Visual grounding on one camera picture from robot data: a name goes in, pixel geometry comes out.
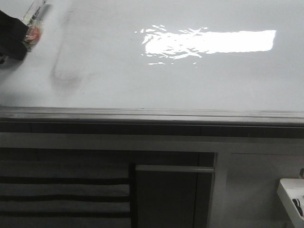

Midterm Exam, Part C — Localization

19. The white whiteboard with frame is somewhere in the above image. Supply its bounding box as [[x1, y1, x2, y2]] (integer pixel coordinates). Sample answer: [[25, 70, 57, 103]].
[[0, 0, 304, 138]]

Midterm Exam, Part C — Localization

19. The dark cabinet panel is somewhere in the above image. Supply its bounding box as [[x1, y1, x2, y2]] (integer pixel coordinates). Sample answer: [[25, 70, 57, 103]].
[[136, 169, 214, 228]]

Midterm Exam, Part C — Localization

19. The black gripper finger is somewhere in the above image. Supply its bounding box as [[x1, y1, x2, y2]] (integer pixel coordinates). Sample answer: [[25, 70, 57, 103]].
[[0, 11, 29, 64]]

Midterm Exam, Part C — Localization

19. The white plastic tray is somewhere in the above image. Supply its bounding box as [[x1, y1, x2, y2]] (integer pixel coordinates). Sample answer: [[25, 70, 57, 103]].
[[277, 178, 304, 228]]

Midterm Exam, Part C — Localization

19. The striped slatted panel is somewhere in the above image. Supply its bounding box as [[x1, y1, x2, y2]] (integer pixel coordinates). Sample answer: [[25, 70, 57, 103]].
[[0, 161, 137, 228]]

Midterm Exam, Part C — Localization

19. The white black whiteboard marker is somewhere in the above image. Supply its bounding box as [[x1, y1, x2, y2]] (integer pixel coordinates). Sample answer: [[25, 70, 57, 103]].
[[21, 0, 48, 52]]

